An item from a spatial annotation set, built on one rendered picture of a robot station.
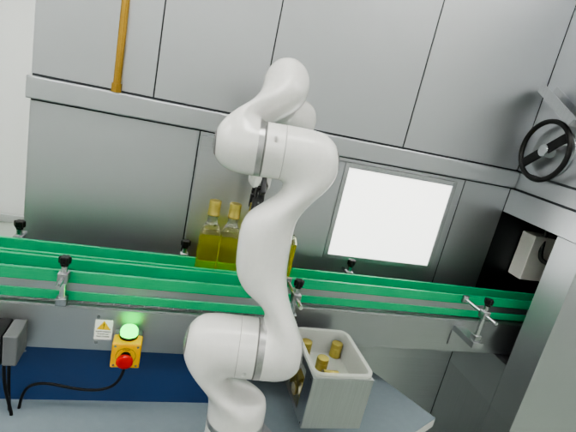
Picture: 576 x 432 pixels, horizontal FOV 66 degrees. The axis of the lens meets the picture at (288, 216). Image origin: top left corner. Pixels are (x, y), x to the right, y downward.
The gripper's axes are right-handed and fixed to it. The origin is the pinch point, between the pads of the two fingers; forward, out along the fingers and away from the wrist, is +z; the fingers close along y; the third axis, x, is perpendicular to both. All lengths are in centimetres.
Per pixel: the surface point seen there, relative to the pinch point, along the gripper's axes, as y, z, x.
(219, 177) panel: -12.1, -3.4, -10.3
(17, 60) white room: -312, -10, -153
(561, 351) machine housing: 24, 29, 104
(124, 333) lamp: 20.5, 32.5, -31.0
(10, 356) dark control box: 23, 39, -55
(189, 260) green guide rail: -3.4, 21.5, -15.8
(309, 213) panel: -11.6, 4.2, 21.3
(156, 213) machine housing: -15.3, 12.1, -27.2
